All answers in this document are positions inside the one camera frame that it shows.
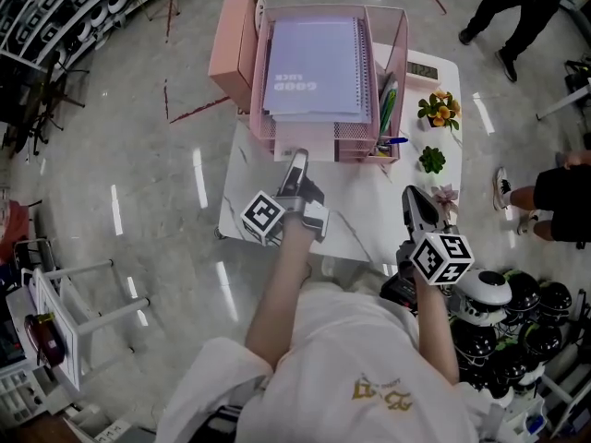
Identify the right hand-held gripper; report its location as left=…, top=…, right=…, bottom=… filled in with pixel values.
left=394, top=184, right=476, bottom=294

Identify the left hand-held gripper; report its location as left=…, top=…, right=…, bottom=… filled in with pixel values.
left=239, top=148, right=332, bottom=249

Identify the pink desk organizer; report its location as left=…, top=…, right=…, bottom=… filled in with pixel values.
left=249, top=3, right=410, bottom=164

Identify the lavender spiral notebook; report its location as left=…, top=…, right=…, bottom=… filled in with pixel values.
left=261, top=15, right=373, bottom=125

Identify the person's right forearm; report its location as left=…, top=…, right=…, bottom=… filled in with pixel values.
left=412, top=278, right=462, bottom=386

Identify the person's left forearm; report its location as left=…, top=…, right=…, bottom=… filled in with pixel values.
left=243, top=214, right=314, bottom=374

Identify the pink succulent plant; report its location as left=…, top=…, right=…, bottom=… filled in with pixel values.
left=430, top=183, right=461, bottom=217

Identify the green succulent plant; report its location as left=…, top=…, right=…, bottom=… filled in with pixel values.
left=417, top=145, right=448, bottom=175

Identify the white marble table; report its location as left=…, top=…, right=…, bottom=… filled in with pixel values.
left=216, top=42, right=464, bottom=266

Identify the black device with red buttons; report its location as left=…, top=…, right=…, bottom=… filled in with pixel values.
left=380, top=272, right=420, bottom=314

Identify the white helmet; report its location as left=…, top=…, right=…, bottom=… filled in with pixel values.
left=454, top=269, right=514, bottom=328

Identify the orange flower pot plant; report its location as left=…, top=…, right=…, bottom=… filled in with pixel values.
left=416, top=89, right=464, bottom=133

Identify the green pens bundle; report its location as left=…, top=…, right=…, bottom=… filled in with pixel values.
left=378, top=71, right=400, bottom=137

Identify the pink drawer box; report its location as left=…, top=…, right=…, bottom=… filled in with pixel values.
left=207, top=0, right=268, bottom=111

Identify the white digital clock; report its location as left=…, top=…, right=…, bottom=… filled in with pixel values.
left=404, top=49, right=452, bottom=86

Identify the pile of black helmets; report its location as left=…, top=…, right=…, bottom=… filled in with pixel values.
left=448, top=268, right=576, bottom=403

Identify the person's white shirt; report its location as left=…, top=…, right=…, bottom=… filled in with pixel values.
left=155, top=282, right=493, bottom=443

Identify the white desk leg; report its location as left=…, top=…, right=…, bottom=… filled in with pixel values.
left=535, top=77, right=591, bottom=122

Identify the black office chair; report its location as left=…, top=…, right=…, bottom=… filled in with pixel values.
left=0, top=51, right=91, bottom=159

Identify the white shelf of helmets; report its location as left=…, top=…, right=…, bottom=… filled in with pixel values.
left=0, top=0, right=161, bottom=71

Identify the dark red case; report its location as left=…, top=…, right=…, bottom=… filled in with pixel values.
left=23, top=313, right=66, bottom=369

